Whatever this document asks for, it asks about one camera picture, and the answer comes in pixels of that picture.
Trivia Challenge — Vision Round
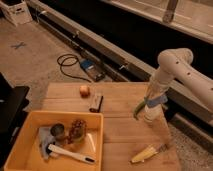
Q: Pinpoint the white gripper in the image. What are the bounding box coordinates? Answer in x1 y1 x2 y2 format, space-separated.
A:
146 80 168 100

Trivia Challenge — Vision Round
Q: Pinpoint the blue sponge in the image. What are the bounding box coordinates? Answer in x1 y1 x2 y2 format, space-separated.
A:
146 94 168 108

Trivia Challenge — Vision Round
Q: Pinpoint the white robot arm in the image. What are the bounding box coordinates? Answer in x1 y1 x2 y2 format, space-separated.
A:
145 48 213 112

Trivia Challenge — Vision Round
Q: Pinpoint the white paper cup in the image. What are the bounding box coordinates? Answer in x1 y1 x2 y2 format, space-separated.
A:
144 105 162 123

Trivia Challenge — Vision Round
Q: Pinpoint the green chili pepper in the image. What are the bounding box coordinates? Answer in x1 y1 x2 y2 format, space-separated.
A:
133 97 147 120

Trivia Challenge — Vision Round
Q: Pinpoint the blue power device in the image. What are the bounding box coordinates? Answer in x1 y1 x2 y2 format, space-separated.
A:
80 59 105 82

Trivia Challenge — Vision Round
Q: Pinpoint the brown pinecone toy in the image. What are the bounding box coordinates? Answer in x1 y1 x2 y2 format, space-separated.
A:
67 119 87 144

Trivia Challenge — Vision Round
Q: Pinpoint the metal can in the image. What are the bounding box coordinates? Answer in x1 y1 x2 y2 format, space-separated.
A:
50 123 65 140

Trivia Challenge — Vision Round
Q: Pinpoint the light blue cloth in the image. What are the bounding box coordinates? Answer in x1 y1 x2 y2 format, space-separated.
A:
38 127 56 160

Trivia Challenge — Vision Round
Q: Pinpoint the black chair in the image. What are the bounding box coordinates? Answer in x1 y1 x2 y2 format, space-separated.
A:
0 72 29 168

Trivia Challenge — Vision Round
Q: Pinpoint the yellow plastic bin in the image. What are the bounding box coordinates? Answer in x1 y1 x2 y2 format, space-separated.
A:
4 111 103 171

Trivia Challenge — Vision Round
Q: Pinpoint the white cardboard box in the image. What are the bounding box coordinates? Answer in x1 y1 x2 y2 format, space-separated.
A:
0 0 32 26

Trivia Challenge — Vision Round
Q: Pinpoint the black cable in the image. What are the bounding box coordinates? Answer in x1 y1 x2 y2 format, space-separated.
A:
56 53 93 83

